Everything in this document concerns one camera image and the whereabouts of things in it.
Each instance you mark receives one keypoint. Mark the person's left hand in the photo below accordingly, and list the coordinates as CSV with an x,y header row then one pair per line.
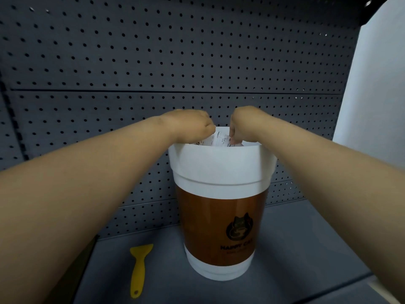
x,y
190,126

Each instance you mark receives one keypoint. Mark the yellow plastic scraper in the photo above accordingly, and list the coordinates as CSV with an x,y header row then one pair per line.
x,y
139,269

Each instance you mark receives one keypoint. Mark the person's right hand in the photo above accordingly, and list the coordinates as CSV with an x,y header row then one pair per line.
x,y
253,125

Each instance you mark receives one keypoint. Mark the grey pegboard back panel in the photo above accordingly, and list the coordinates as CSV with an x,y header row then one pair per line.
x,y
190,60

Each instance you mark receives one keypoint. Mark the brown white cup-shaped bin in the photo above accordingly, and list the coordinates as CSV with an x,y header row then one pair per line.
x,y
221,218

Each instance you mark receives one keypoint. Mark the white barcode label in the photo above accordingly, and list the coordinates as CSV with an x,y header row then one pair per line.
x,y
220,139

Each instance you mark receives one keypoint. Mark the person's left forearm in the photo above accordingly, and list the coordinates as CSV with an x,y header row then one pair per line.
x,y
63,202

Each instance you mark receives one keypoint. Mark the grey metal shelf board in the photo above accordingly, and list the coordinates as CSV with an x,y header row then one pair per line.
x,y
300,250

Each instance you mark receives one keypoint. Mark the person's right forearm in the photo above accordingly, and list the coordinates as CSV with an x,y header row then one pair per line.
x,y
332,180

